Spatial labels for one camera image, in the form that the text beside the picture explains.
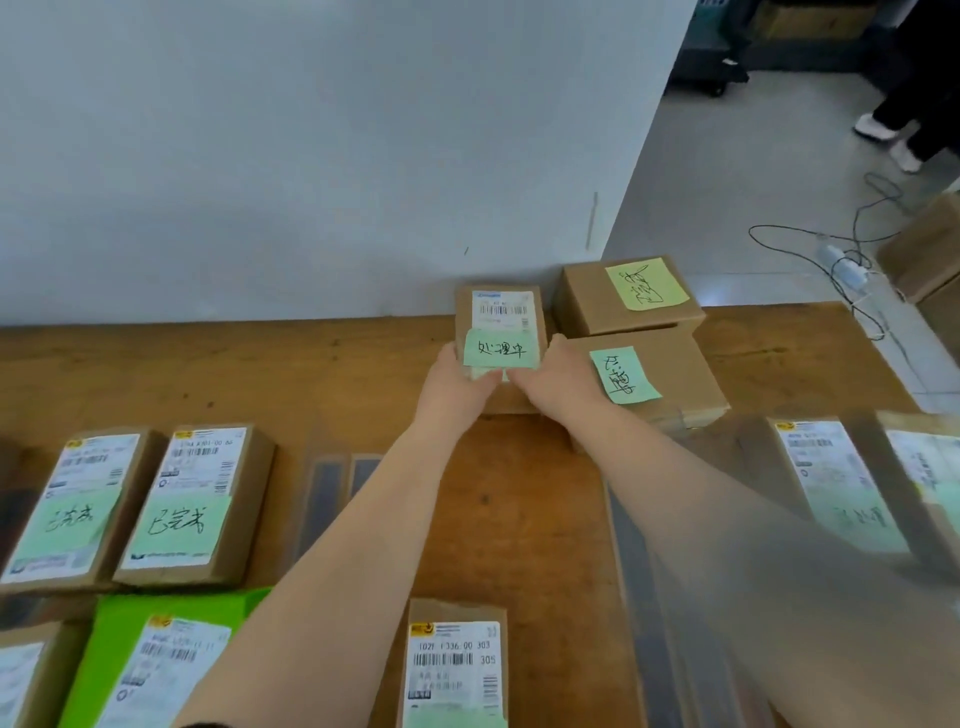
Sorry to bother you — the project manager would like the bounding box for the person's right hand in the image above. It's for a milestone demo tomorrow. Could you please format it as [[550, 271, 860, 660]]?
[[508, 333, 610, 438]]

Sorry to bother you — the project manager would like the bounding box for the person's left hand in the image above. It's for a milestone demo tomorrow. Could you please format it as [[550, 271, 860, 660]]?
[[414, 342, 502, 435]]

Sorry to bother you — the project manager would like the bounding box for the small labelled cardboard box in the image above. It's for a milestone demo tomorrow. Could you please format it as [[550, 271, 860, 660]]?
[[454, 283, 550, 385]]

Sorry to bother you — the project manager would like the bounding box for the person's right forearm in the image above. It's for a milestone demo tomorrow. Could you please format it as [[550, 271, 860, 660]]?
[[551, 407, 960, 728]]

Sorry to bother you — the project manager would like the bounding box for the person's left forearm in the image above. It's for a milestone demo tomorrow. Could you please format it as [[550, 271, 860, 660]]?
[[171, 414, 475, 728]]

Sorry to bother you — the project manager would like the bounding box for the green sticky note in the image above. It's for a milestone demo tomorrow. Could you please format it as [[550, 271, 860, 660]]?
[[605, 257, 692, 312], [588, 345, 664, 406], [462, 327, 543, 370]]

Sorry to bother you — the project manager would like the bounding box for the plain cardboard box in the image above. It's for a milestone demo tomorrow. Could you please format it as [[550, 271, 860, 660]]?
[[552, 257, 708, 340], [564, 327, 732, 438]]

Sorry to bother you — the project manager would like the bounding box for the clear sleeve with dark strip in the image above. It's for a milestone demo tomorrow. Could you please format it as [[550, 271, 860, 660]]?
[[603, 480, 759, 728], [348, 453, 386, 502], [298, 452, 351, 565]]

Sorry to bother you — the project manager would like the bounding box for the white power adapter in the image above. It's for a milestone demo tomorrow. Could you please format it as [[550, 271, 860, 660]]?
[[816, 238, 873, 292]]

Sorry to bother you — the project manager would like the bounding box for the black wheeled cart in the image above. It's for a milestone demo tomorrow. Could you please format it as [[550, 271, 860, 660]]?
[[666, 0, 753, 98]]

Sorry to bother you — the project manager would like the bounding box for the large cardboard box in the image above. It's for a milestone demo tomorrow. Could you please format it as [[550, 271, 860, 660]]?
[[917, 276, 960, 363], [876, 192, 960, 303]]

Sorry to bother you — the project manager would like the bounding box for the green plastic mailer bag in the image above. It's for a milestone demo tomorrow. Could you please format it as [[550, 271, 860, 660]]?
[[58, 587, 273, 728]]

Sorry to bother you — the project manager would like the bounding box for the distant cardboard box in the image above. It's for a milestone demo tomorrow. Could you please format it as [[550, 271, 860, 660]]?
[[752, 0, 880, 40]]

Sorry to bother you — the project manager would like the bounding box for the black cable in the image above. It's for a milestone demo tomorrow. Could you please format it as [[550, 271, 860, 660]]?
[[748, 172, 910, 342]]

